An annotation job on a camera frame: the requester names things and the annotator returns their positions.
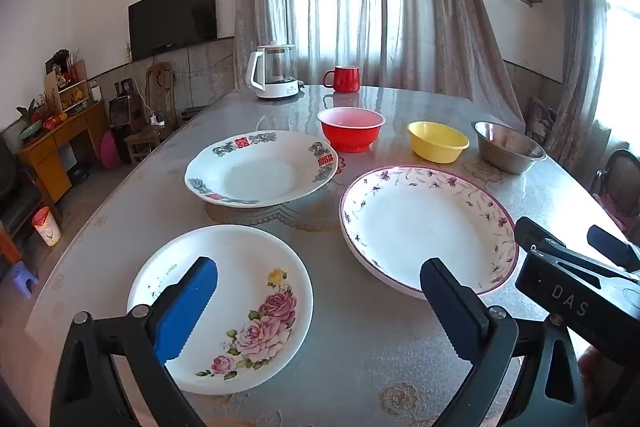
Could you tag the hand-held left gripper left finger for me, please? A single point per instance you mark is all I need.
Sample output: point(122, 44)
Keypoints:
point(186, 307)

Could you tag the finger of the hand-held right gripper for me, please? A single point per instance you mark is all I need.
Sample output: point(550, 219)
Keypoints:
point(607, 243)
point(531, 233)

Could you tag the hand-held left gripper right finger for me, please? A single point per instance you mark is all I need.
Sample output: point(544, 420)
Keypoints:
point(450, 307)

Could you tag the white plate with pink roses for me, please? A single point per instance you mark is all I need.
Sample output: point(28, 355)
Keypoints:
point(240, 257)

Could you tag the stainless steel bowl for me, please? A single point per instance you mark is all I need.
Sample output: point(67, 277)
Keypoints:
point(505, 154)

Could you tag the white plate with purple flowers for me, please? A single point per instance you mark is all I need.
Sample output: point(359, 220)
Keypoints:
point(420, 222)

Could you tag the yellow bowl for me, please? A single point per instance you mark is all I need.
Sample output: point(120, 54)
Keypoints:
point(437, 147)

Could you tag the white plate with red characters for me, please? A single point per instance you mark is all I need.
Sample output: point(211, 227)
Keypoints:
point(260, 172)

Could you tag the red bowl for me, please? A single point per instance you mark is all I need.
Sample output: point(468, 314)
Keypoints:
point(350, 137)

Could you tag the dark chair with pink cushion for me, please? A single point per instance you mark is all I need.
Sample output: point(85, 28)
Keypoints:
point(620, 177)

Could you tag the patterned cushion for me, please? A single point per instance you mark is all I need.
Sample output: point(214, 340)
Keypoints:
point(542, 119)

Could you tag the white bin with red rim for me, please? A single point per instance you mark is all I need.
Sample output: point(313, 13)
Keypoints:
point(46, 227)

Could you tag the purple plastic stool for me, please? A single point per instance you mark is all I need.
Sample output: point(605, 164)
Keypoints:
point(22, 274)

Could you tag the pink plastic basin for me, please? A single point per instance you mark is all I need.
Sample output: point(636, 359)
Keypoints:
point(110, 152)

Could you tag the grey side curtain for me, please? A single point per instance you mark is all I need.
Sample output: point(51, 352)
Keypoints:
point(580, 57)

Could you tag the white power strip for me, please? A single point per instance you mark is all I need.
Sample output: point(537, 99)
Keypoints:
point(157, 121)

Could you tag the orange wooden cabinet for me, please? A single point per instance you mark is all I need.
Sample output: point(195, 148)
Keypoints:
point(55, 157)

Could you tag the black sofa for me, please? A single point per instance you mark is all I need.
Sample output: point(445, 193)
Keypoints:
point(15, 197)

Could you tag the brown wooden chair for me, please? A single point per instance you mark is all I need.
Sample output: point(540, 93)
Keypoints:
point(160, 92)

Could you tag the green bowl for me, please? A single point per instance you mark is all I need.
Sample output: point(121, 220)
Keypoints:
point(31, 131)

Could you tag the red mug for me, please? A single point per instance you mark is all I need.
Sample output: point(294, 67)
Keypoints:
point(345, 79)

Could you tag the white glass electric kettle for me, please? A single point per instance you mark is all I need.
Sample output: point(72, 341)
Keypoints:
point(275, 77)

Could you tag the small wooden shelf unit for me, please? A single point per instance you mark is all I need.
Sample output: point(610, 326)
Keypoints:
point(72, 87)

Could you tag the grey sheer window curtain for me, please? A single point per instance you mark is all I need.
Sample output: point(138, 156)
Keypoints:
point(375, 7)

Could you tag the black wall television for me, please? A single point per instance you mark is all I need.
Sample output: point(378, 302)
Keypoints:
point(172, 17)

